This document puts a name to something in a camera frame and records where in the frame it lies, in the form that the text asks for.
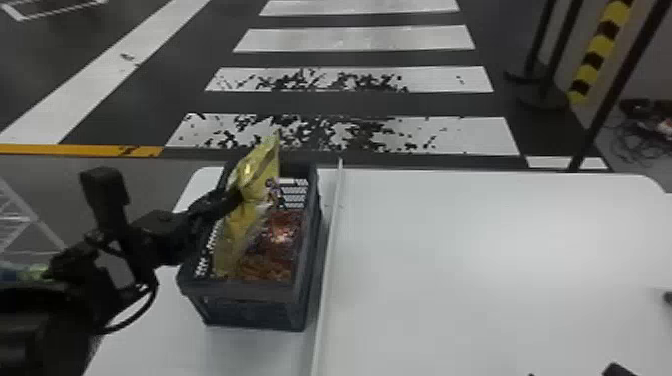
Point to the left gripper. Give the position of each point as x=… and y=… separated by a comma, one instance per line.
x=160, y=236

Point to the yellow snack packet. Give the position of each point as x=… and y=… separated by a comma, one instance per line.
x=249, y=210

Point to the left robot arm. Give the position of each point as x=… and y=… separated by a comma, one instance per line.
x=47, y=315

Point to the red snack packet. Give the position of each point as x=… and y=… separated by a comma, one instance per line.
x=273, y=246

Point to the black crate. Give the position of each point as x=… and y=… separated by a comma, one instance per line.
x=252, y=307

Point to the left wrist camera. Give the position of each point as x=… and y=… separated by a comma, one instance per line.
x=105, y=195

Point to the yellow black striped post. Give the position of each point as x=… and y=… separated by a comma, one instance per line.
x=598, y=50

